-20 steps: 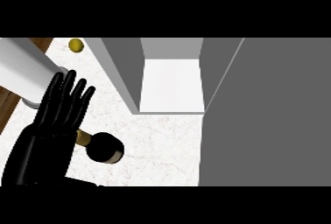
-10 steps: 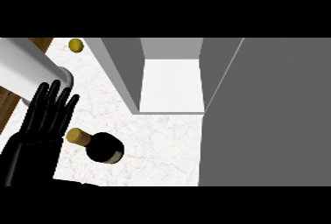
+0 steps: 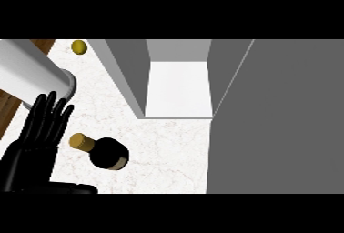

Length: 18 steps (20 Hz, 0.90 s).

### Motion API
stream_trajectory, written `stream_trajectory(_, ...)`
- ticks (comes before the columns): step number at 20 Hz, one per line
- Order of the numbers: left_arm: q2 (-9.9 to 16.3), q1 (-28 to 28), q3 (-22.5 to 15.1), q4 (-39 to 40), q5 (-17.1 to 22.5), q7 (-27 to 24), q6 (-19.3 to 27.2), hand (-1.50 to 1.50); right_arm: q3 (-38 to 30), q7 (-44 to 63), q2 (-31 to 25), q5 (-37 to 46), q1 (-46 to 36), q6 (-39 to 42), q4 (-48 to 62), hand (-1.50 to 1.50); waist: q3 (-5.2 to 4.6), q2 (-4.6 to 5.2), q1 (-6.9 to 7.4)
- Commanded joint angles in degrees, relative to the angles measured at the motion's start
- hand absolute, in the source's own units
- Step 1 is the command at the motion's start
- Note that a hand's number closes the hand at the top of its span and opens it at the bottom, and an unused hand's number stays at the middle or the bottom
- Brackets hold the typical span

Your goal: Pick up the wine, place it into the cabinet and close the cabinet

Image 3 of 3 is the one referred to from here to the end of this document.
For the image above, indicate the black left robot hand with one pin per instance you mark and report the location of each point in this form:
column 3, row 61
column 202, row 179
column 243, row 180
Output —
column 31, row 151

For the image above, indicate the dark wine bottle, gold cap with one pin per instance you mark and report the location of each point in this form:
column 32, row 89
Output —
column 106, row 153

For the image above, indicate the grey open cabinet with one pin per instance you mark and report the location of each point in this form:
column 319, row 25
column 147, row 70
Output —
column 178, row 88

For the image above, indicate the dark grey cabinet door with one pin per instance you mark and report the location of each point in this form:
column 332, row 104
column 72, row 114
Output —
column 277, row 121

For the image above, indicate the pale grey cylinder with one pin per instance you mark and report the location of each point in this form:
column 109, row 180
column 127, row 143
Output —
column 26, row 69

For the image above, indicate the yellow lemon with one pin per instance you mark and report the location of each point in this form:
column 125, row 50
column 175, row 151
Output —
column 78, row 47

